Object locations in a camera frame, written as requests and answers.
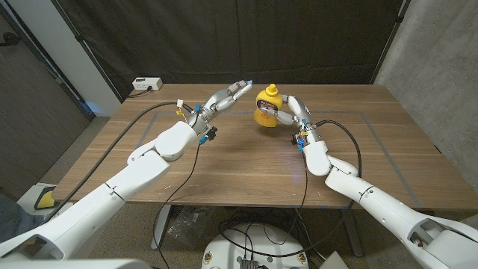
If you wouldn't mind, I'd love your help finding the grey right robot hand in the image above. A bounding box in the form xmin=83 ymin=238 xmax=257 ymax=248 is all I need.
xmin=260 ymin=94 xmax=322 ymax=146

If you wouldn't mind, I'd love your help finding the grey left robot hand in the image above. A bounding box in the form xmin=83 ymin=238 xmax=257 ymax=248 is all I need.
xmin=186 ymin=79 xmax=254 ymax=135

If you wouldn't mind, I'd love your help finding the yellow mustard bottle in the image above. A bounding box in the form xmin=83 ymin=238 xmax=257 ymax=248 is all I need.
xmin=253 ymin=83 xmax=284 ymax=129

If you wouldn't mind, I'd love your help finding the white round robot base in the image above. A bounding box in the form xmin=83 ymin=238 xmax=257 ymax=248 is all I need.
xmin=201 ymin=223 xmax=310 ymax=269

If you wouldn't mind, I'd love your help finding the black backdrop cloth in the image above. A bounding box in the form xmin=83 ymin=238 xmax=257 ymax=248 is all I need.
xmin=55 ymin=0 xmax=406 ymax=100

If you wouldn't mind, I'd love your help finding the white power strip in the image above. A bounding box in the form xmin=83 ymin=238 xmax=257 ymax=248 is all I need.
xmin=131 ymin=77 xmax=164 ymax=91

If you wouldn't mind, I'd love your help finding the black backdrop stand pole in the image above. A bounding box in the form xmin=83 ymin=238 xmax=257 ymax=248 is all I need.
xmin=50 ymin=0 xmax=124 ymax=102
xmin=370 ymin=0 xmax=412 ymax=85

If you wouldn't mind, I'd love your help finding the clear plastic bag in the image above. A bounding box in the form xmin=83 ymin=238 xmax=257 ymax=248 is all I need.
xmin=166 ymin=205 xmax=217 ymax=250

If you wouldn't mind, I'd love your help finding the grey table leg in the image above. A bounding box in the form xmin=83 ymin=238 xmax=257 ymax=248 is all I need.
xmin=339 ymin=208 xmax=364 ymax=258

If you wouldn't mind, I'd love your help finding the white table leg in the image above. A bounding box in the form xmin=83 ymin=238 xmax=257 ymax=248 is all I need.
xmin=151 ymin=204 xmax=173 ymax=251

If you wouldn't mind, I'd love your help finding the white paper sheet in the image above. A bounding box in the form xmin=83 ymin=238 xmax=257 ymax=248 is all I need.
xmin=319 ymin=250 xmax=350 ymax=269

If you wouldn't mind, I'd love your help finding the dark wooden door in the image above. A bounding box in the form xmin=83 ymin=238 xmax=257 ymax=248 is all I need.
xmin=0 ymin=7 xmax=94 ymax=202

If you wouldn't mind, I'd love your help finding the yellow black floor marker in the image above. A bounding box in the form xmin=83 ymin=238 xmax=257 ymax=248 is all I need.
xmin=34 ymin=185 xmax=59 ymax=211

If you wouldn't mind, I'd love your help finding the white robot torso edge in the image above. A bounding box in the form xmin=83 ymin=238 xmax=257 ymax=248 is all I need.
xmin=0 ymin=258 xmax=150 ymax=269

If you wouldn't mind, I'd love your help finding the person leg in blue jeans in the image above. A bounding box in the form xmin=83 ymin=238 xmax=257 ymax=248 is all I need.
xmin=0 ymin=194 xmax=46 ymax=244

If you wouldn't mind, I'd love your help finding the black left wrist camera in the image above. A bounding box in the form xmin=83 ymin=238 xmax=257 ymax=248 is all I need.
xmin=197 ymin=126 xmax=218 ymax=146

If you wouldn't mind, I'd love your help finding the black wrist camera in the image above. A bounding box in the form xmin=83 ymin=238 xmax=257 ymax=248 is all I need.
xmin=291 ymin=134 xmax=305 ymax=153
xmin=197 ymin=126 xmax=218 ymax=146

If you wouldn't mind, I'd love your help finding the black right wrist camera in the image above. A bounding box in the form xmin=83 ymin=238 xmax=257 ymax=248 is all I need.
xmin=291 ymin=134 xmax=305 ymax=153

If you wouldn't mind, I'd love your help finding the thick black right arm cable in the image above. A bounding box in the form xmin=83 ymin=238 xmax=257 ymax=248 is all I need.
xmin=315 ymin=119 xmax=363 ymax=179

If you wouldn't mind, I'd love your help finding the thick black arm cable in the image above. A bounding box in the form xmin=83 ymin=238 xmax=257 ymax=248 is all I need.
xmin=315 ymin=119 xmax=363 ymax=179
xmin=44 ymin=101 xmax=195 ymax=223

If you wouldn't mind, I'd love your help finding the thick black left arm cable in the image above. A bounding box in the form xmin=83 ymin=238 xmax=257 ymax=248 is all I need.
xmin=44 ymin=101 xmax=195 ymax=223

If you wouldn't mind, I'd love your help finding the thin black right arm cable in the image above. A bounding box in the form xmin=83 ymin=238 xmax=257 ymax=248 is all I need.
xmin=294 ymin=152 xmax=309 ymax=225

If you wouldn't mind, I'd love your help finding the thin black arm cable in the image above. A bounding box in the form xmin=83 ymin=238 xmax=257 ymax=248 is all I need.
xmin=152 ymin=143 xmax=201 ymax=269
xmin=294 ymin=152 xmax=309 ymax=225

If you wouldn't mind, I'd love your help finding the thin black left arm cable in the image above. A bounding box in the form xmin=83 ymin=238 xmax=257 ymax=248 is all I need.
xmin=152 ymin=143 xmax=201 ymax=269

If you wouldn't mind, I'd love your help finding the black looped floor cable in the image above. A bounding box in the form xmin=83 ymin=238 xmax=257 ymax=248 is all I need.
xmin=218 ymin=208 xmax=356 ymax=259

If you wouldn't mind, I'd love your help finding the black door handle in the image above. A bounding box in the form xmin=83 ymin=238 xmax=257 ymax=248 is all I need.
xmin=0 ymin=31 xmax=22 ymax=48

